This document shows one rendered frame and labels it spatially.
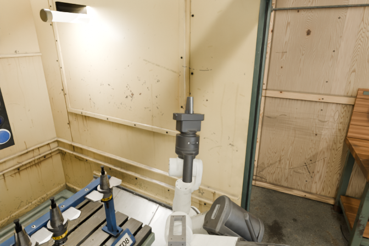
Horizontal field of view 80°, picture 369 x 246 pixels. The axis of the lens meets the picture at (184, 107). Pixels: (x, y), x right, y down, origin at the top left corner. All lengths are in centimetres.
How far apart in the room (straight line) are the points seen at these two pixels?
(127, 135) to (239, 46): 85
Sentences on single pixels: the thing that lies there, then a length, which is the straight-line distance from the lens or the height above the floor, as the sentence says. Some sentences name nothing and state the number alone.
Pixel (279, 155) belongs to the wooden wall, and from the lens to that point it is 294.
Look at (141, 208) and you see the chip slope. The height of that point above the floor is 83.
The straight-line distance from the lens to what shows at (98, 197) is 105.
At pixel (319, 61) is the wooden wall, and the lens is 264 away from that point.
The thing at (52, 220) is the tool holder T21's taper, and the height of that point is 125.
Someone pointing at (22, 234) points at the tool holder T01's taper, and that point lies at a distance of 92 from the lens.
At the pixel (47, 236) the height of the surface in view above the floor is 122.
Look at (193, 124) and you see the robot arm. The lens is 79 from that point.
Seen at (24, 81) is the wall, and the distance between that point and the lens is 184.
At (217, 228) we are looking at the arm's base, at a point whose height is 134.
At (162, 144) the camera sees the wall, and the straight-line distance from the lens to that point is 126.
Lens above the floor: 185
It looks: 18 degrees down
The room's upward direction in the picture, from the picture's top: straight up
